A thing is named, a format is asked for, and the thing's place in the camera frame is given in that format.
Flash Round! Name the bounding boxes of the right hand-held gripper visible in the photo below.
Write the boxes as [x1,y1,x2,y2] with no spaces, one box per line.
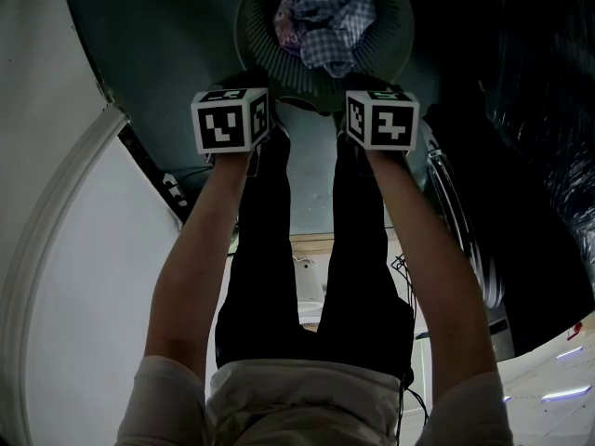
[343,88,421,151]

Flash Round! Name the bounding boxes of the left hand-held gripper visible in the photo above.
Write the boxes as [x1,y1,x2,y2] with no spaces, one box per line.
[189,86,272,156]

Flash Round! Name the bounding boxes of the dark round laundry basket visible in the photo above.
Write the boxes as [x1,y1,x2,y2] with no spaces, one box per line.
[232,0,417,114]

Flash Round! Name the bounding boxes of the grey checked clothes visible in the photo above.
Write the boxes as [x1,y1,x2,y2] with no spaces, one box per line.
[292,0,378,79]

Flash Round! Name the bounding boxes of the person's left forearm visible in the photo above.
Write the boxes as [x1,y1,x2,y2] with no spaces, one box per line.
[143,148,256,367]

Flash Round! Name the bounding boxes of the person's right forearm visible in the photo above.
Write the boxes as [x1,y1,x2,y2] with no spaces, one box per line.
[364,148,502,381]

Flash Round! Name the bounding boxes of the person's white shirt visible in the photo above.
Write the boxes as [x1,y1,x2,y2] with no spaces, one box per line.
[114,355,516,446]

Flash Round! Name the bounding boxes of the black body-worn cable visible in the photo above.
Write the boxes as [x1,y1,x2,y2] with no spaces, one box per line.
[391,253,432,437]

